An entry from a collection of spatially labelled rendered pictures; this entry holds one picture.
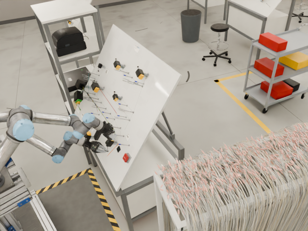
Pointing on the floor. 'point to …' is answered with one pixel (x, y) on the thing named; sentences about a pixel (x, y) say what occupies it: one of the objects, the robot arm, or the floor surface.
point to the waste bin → (190, 25)
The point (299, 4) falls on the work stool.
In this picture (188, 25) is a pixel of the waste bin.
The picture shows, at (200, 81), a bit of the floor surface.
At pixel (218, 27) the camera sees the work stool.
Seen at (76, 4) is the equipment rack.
